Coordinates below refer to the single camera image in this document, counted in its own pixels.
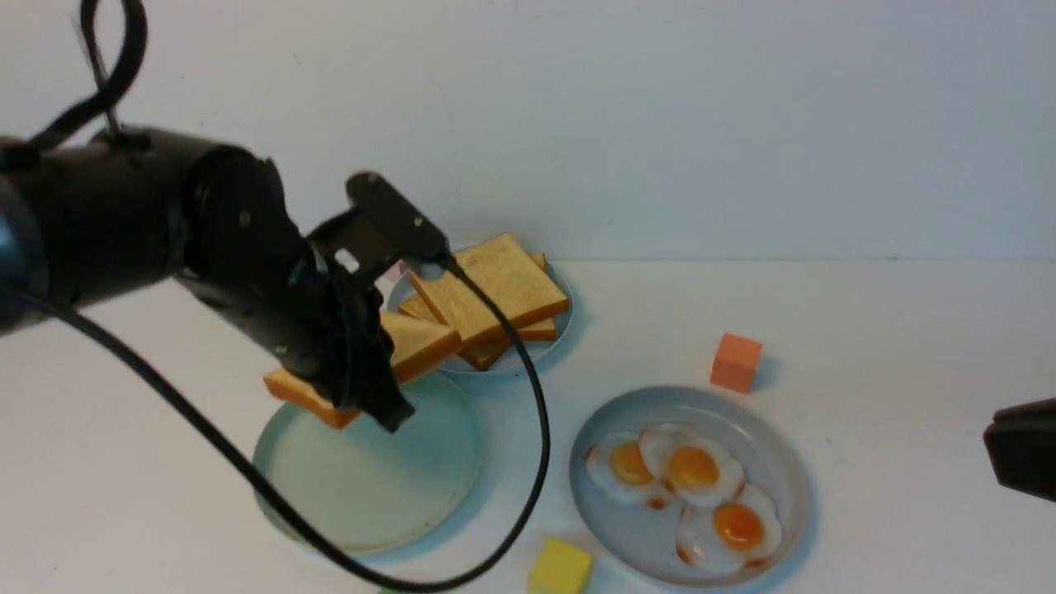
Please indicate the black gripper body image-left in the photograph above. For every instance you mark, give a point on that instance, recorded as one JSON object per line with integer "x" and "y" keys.
{"x": 247, "y": 261}

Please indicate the black gripper image-left finger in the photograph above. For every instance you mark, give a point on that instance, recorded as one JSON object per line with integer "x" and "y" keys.
{"x": 371, "y": 384}

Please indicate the toast slice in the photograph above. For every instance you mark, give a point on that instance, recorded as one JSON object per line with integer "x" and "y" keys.
{"x": 503, "y": 285}
{"x": 480, "y": 358}
{"x": 418, "y": 347}
{"x": 540, "y": 332}

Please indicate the fried egg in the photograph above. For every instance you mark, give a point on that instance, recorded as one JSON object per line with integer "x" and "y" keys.
{"x": 617, "y": 467}
{"x": 737, "y": 534}
{"x": 698, "y": 470}

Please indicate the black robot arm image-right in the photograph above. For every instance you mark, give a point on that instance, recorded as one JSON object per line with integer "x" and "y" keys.
{"x": 1020, "y": 442}

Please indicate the pink foam cube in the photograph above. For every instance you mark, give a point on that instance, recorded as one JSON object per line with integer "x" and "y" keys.
{"x": 395, "y": 272}

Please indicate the empty light green plate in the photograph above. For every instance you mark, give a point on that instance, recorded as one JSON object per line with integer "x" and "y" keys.
{"x": 368, "y": 490}

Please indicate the blue plate with bread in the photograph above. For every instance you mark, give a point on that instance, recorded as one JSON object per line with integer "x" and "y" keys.
{"x": 539, "y": 338}

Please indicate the yellow foam cube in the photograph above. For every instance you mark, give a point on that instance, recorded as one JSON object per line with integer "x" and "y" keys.
{"x": 560, "y": 568}

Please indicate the grey plate with eggs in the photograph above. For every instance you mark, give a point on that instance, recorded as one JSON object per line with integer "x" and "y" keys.
{"x": 643, "y": 540}

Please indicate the orange foam cube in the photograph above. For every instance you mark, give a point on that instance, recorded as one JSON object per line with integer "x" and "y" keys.
{"x": 735, "y": 363}

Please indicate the black wrist camera image-left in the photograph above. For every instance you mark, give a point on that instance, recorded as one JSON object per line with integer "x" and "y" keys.
{"x": 382, "y": 228}

